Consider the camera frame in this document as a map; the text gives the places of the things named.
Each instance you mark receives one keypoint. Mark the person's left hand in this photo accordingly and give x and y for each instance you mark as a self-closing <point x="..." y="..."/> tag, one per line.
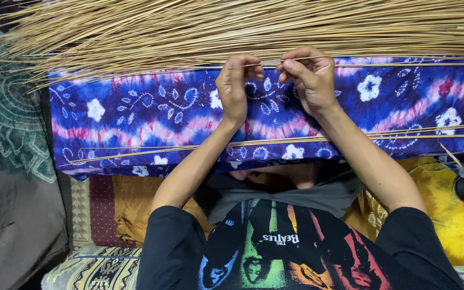
<point x="232" y="94"/>

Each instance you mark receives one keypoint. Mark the person's right hand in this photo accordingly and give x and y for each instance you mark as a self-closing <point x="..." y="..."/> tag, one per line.
<point x="314" y="86"/>

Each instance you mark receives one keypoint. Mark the single thin tan broom stick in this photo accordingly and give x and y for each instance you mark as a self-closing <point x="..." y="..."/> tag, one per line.
<point x="397" y="64"/>

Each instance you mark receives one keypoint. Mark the pile of tan broom sticks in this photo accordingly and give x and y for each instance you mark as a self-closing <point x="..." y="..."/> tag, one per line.
<point x="216" y="28"/>

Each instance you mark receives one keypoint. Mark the blue tie-dye cloth bolster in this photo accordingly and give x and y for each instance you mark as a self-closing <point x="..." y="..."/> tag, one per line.
<point x="155" y="116"/>

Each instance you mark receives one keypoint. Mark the long curved tan stick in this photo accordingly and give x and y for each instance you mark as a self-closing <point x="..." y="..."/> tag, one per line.
<point x="167" y="150"/>

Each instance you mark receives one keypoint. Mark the grey shorts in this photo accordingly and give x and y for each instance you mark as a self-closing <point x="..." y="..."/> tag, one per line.
<point x="320" y="193"/>

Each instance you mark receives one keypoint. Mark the long straight tan stick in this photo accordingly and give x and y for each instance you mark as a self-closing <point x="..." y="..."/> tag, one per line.
<point x="417" y="137"/>

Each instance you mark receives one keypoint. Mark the short tan stick piece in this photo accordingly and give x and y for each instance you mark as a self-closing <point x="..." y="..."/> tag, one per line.
<point x="449" y="154"/>

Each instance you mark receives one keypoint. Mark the mustard orange cloth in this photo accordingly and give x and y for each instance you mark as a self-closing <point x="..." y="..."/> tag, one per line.
<point x="133" y="209"/>

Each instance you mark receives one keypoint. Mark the black printed t-shirt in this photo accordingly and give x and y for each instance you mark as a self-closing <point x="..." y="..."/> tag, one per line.
<point x="296" y="253"/>

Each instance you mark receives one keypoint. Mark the maroon dotted woven mat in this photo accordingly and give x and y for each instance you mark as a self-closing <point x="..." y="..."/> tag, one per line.
<point x="103" y="209"/>

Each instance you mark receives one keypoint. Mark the yellow tie-dye cloth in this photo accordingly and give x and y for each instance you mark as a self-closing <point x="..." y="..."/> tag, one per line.
<point x="453" y="217"/>

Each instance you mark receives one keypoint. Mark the green mandala print cloth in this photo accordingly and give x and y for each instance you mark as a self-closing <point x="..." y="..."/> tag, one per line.
<point x="6" y="108"/>

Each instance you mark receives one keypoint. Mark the grey plain cloth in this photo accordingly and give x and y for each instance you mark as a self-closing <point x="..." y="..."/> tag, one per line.
<point x="14" y="229"/>

